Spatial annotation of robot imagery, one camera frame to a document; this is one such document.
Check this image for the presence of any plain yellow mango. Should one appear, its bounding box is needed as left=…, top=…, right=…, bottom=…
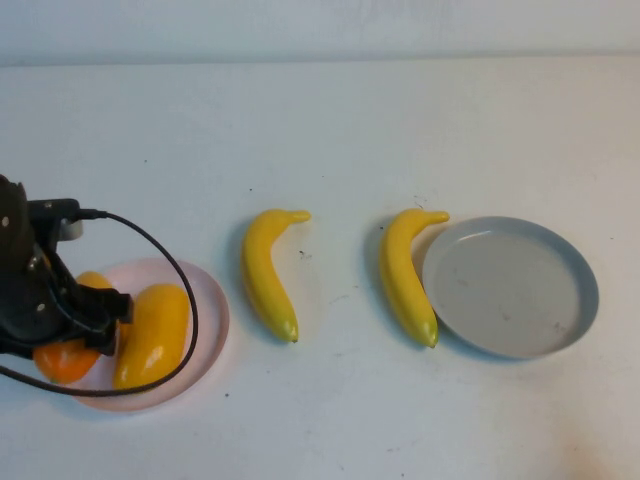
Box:
left=113, top=283, right=192, bottom=392

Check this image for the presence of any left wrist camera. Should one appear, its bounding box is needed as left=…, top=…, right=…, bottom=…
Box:
left=27, top=198, right=84, bottom=242

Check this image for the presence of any grey round plate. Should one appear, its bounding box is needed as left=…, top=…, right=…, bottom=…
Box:
left=421, top=215, right=600, bottom=360

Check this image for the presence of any yellow plastic banana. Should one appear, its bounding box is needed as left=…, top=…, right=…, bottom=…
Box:
left=378, top=208, right=451, bottom=349
left=242, top=208, right=312, bottom=344

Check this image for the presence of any black left camera cable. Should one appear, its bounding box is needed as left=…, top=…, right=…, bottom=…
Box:
left=0, top=208, right=199, bottom=399

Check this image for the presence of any pink round plate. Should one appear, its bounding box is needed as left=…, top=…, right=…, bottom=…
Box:
left=67, top=257, right=232, bottom=415

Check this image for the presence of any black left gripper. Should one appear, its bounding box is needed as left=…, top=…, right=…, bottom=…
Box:
left=0, top=173, right=135, bottom=360

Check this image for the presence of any orange-tipped yellow mango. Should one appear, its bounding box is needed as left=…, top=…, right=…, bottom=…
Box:
left=32, top=271, right=115, bottom=385

